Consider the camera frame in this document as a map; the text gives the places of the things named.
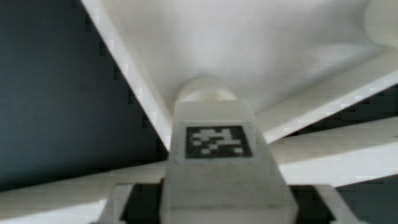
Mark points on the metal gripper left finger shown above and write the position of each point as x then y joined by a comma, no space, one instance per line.
135,203

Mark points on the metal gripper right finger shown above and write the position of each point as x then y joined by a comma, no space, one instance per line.
321,206

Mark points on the white table leg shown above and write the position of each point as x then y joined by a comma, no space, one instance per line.
224,188

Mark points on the white square table top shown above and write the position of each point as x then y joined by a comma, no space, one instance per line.
300,52

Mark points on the white U-shaped fence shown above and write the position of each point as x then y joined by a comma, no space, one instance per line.
344,157

